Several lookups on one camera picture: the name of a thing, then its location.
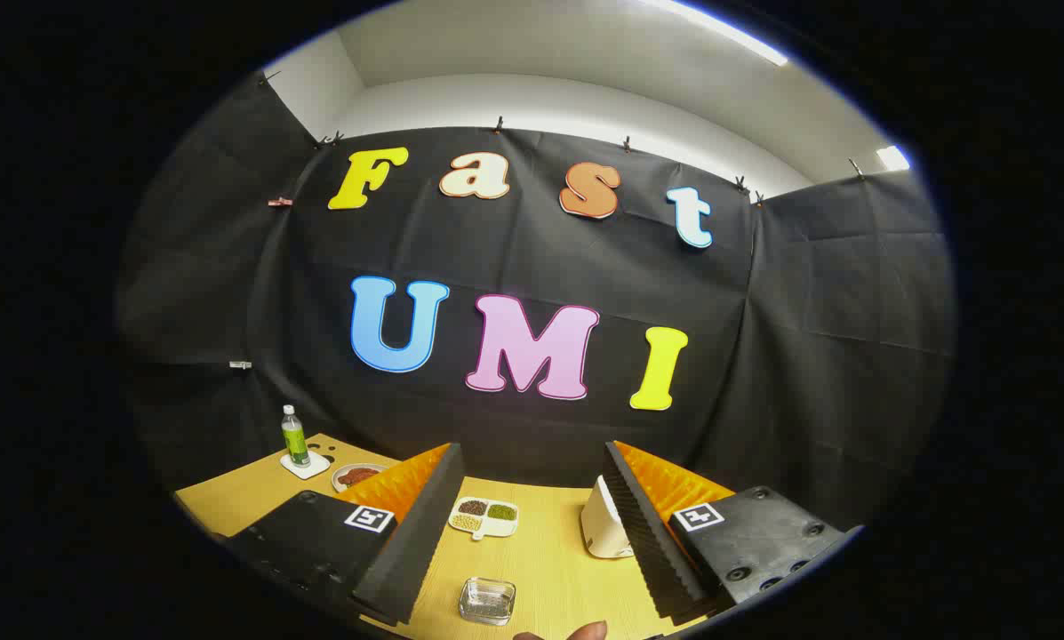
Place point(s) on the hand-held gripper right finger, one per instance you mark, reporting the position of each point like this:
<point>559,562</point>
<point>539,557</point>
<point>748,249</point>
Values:
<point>647,542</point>

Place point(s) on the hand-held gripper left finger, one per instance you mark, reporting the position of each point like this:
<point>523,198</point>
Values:
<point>416,542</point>

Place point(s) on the white toaster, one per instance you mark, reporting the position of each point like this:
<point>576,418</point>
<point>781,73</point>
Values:
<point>598,529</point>

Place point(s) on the pile of yellow beans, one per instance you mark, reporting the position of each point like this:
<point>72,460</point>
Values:
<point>467,523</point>

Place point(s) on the pile of dark beans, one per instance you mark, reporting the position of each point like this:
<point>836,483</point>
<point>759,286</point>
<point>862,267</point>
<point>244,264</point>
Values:
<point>472,507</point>

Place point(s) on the white divided tray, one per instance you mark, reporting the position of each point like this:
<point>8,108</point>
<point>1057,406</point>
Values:
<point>483,531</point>

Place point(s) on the brown meat slice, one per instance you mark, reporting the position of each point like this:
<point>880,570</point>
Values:
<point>360,476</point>

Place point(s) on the pile of green beans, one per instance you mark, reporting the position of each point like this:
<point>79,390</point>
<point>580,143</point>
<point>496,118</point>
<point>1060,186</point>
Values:
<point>501,512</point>

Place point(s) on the round plate with food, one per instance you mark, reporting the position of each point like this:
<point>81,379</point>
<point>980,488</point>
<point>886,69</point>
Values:
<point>342,481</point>

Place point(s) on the white square coaster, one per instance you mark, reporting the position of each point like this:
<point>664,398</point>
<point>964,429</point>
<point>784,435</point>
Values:
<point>316,468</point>

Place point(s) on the green drink bottle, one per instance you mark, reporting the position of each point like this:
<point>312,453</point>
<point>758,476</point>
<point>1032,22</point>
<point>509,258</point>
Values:
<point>295,440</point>

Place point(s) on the small ceiling light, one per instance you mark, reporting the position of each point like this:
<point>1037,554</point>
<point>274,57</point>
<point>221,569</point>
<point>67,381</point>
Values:
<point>893,158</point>

